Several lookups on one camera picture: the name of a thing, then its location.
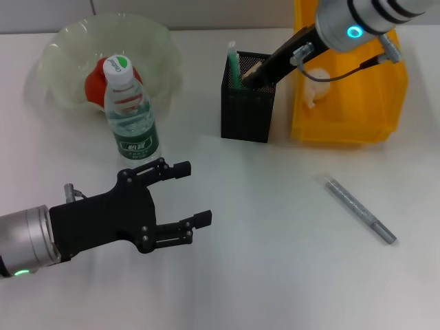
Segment grey glitter pen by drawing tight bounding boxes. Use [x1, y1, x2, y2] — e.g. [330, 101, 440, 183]
[314, 173, 398, 245]

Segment white paper ball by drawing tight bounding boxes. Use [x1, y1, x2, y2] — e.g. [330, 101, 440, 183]
[302, 67, 331, 110]

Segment pale green wavy fruit plate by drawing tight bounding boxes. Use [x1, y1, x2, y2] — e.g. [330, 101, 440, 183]
[36, 12, 183, 116]

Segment red-orange bumpy orange fruit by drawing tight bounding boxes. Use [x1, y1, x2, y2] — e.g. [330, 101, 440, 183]
[85, 57, 144, 113]

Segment left gripper cable with plug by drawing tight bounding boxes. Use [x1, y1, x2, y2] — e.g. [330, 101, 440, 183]
[64, 184, 89, 204]

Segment mint green utility knife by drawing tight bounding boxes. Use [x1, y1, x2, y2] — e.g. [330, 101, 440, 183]
[227, 41, 243, 89]

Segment gripper cable with plug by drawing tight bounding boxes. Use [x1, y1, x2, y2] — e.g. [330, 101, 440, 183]
[64, 184, 89, 204]
[290, 34, 404, 83]

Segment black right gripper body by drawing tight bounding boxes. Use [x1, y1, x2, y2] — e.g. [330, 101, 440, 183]
[259, 24, 333, 85]

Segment right gripper cable with plug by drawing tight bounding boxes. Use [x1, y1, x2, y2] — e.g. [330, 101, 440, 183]
[290, 34, 404, 83]

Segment clear green-label water bottle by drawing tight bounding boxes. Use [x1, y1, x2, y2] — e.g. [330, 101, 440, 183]
[104, 54, 162, 169]

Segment beige eraser with barcode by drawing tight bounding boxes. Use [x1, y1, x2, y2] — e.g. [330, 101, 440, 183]
[242, 62, 265, 80]

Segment yellow plastic storage bin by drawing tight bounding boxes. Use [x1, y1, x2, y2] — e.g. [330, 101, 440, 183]
[291, 0, 410, 144]

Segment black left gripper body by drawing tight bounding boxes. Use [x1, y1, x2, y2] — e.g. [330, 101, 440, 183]
[49, 168, 158, 263]

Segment black mesh pen holder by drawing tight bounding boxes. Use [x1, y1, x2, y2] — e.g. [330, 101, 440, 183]
[221, 50, 276, 144]

